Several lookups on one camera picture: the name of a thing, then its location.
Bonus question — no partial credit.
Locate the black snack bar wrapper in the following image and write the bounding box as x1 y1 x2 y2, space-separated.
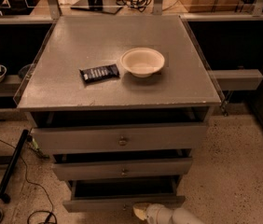
80 64 120 84

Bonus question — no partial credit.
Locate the black monitor stand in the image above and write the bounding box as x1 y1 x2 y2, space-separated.
70 0 123 15

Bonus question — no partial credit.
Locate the grey drawer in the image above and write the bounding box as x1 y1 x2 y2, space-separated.
63 176 186 212
52 158 192 180
32 123 208 154

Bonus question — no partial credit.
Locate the grey bottom drawer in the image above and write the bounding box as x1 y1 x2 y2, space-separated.
63 176 186 212

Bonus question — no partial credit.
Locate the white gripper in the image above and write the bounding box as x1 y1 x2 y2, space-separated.
132 203 173 224

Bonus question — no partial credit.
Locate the black floor cable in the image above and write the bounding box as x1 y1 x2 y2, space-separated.
0 115 59 224

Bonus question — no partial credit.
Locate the black bar on floor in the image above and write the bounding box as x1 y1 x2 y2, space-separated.
0 130 29 203

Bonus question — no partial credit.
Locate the grey wooden drawer cabinet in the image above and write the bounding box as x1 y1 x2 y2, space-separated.
15 14 222 185

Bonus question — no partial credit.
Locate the white paper bowl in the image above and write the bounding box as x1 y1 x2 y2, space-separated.
118 48 165 77

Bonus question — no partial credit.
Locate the grey top drawer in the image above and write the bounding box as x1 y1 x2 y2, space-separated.
32 123 208 154

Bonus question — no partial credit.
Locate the grey middle drawer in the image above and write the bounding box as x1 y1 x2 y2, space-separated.
52 158 192 180

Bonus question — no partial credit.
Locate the green handled tool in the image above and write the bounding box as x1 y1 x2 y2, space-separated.
27 135 49 159

